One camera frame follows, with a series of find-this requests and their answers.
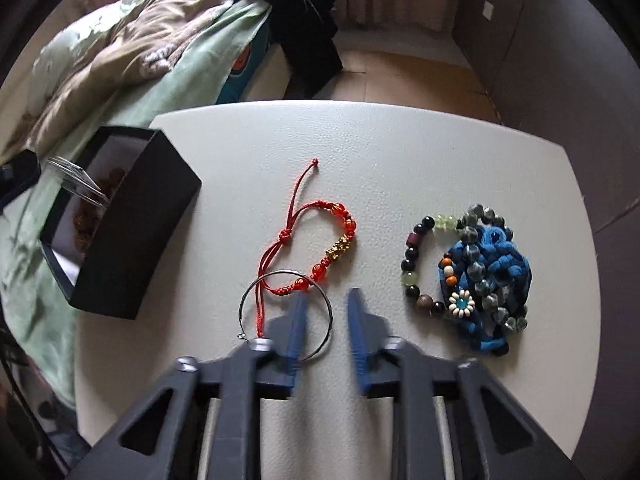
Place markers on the beige duvet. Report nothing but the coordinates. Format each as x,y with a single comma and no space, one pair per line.
140,25

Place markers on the blue printed box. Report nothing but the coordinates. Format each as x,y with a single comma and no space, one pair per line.
245,70

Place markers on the white wall socket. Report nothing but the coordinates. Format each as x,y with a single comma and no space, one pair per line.
488,10

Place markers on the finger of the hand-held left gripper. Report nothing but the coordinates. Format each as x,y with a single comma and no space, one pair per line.
17,175

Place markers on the green leaf print pillow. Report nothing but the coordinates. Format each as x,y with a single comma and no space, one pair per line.
75,40

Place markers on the black jewelry box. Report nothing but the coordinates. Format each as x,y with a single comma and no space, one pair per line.
145,240

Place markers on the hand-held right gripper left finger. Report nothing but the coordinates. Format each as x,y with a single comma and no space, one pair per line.
295,330

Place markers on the silver bangles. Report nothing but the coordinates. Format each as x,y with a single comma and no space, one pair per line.
75,170

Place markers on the dark brown wardrobe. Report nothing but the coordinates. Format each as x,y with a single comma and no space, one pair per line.
565,60

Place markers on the thin silver bangle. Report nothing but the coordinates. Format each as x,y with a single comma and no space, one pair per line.
282,271

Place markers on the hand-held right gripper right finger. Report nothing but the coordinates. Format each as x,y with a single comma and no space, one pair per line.
357,340

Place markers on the black clothing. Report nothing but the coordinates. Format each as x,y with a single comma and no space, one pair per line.
300,20

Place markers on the green bed sheet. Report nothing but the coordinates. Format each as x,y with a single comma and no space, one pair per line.
200,75

